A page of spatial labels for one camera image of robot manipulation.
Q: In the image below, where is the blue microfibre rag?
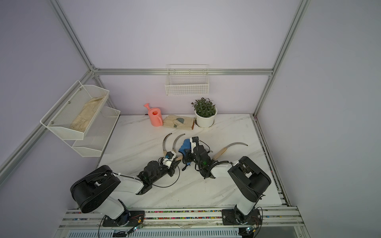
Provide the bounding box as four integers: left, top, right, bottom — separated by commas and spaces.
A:
179, 139, 192, 166

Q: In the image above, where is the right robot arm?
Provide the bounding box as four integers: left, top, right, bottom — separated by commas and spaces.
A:
182, 142, 271, 218

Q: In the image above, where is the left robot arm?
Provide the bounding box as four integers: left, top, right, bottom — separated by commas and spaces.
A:
70, 158, 180, 221

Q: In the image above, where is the potted green plant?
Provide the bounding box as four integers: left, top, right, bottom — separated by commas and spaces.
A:
191, 97, 217, 129

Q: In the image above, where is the pink watering can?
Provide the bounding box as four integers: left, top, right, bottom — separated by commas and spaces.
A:
144, 103, 163, 127

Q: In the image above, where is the lower white mesh shelf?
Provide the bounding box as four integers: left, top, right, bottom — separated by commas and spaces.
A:
63, 106, 120, 157

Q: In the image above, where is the white mesh shelf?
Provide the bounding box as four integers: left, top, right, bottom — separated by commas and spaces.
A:
40, 81, 110, 140
63, 106, 120, 157

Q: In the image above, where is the beige glove in shelf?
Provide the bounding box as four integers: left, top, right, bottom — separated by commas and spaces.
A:
70, 96, 105, 132

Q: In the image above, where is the upper white mesh shelf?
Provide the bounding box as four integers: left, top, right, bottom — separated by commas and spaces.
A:
40, 81, 110, 140

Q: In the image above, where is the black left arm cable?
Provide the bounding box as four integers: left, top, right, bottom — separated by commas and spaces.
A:
151, 165, 181, 188

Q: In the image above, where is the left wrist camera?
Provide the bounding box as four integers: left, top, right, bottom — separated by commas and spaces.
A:
162, 151, 176, 168

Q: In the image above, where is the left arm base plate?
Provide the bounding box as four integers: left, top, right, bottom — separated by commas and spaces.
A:
102, 210, 145, 227

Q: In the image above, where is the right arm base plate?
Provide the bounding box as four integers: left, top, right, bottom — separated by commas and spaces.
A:
221, 208, 263, 226

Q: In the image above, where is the white wire wall basket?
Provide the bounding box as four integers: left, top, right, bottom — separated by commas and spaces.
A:
165, 64, 209, 96

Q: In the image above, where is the aluminium front rail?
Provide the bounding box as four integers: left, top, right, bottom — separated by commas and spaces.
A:
59, 206, 305, 230

